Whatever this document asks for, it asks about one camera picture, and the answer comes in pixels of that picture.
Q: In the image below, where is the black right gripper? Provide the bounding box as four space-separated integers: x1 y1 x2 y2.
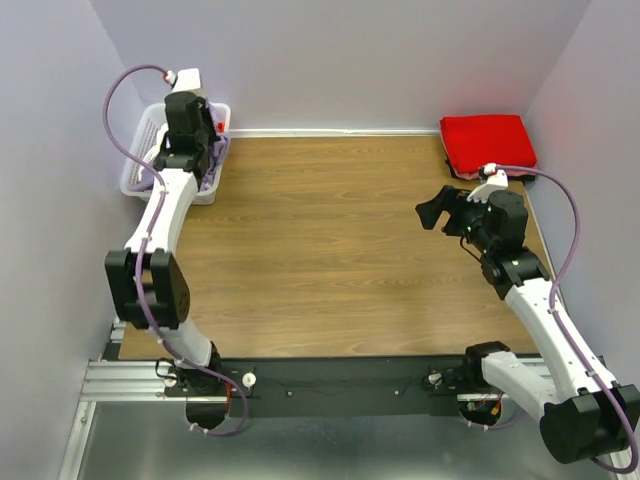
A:
415 183 495 253

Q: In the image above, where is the purple t shirt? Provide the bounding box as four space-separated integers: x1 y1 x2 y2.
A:
139 107 231 194

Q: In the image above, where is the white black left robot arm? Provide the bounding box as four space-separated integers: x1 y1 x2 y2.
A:
104 91 230 395

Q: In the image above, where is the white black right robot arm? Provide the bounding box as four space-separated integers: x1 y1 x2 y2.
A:
415 185 639 464

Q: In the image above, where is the white plastic laundry basket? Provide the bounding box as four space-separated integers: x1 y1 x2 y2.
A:
120 101 232 206

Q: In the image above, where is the folded red t shirt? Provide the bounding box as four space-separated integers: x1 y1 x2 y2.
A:
440 114 537 173

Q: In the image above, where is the folded black t shirt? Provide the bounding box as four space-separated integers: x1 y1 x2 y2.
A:
444 157 535 183

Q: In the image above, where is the folded pink t shirt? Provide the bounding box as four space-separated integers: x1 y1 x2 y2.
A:
451 169 536 183

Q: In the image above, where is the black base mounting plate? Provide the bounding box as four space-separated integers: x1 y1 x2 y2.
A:
155 355 497 419

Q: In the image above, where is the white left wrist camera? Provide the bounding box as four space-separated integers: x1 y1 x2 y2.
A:
163 68 207 101

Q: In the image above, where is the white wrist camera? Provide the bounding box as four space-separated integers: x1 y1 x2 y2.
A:
163 68 207 101
467 163 509 204

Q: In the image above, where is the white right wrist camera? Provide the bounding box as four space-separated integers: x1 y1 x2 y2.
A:
467 163 509 204

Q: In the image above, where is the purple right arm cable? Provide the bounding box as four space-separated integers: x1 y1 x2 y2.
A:
467 164 640 474

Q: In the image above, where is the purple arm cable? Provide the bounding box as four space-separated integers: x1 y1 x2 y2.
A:
467 164 640 474
102 64 250 439

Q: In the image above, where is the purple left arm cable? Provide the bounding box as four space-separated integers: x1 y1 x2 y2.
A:
102 64 250 439

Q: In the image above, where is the aluminium frame rail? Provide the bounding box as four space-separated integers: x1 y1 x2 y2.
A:
57 319 176 480

